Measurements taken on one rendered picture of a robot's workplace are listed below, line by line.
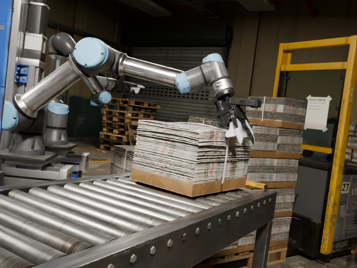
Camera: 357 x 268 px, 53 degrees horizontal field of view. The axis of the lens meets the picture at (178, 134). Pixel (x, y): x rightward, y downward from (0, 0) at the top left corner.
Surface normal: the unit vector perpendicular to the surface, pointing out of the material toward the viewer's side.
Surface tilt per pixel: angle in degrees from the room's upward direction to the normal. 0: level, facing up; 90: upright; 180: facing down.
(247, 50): 90
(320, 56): 90
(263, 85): 90
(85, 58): 85
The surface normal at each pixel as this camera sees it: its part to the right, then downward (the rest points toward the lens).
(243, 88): -0.54, -0.02
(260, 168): 0.59, 0.11
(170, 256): 0.84, 0.13
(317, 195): -0.80, -0.07
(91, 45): -0.02, -0.04
